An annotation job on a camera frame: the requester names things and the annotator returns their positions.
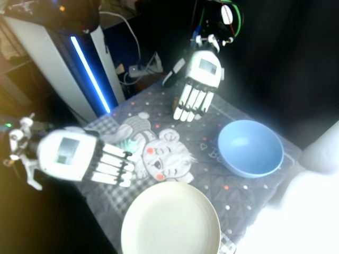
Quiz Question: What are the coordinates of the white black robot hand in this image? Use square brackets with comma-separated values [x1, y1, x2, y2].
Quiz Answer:
[162, 50, 226, 123]
[36, 126, 137, 188]

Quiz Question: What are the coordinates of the blue bowl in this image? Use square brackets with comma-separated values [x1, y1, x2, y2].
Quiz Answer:
[217, 119, 284, 178]

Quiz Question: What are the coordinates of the cream round plate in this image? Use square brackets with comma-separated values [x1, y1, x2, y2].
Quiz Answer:
[120, 181, 221, 254]

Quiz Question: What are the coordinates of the white power strip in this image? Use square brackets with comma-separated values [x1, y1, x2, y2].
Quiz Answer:
[128, 65, 149, 78]

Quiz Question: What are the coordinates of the black curtain cloth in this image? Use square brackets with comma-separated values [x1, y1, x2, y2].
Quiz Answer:
[233, 0, 339, 149]

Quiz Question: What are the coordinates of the white tower with blue light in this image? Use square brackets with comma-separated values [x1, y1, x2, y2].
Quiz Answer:
[2, 14, 126, 125]

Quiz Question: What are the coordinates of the grey bear print quilt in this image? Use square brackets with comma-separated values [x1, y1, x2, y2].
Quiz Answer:
[76, 76, 302, 254]

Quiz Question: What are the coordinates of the white rounded object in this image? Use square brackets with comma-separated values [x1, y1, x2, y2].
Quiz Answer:
[238, 126, 339, 254]

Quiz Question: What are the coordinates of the green cable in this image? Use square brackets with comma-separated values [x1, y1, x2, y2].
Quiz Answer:
[230, 1, 245, 39]

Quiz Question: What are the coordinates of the white cable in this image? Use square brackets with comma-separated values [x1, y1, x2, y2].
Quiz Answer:
[99, 11, 142, 69]

